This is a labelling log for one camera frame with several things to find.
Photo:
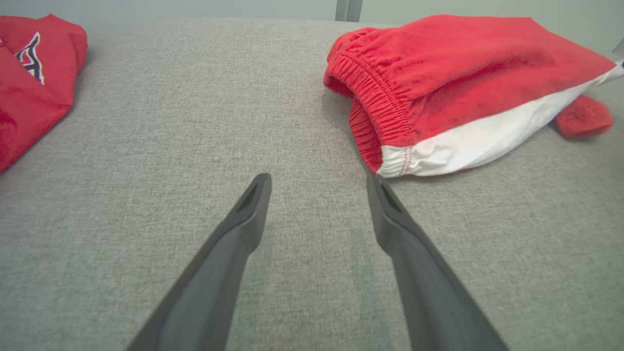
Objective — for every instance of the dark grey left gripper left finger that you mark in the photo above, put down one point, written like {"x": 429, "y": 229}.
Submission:
{"x": 209, "y": 292}

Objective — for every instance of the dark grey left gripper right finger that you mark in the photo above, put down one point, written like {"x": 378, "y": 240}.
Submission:
{"x": 434, "y": 302}

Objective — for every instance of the grey metal partition post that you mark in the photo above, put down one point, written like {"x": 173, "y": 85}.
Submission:
{"x": 348, "y": 9}

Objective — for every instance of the grey fabric sofa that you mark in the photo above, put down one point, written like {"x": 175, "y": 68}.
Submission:
{"x": 195, "y": 122}

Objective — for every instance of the red Bulls basketball jersey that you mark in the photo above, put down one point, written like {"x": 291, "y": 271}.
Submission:
{"x": 29, "y": 112}

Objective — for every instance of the red shorts with white stripe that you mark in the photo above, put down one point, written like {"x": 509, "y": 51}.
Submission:
{"x": 463, "y": 73}

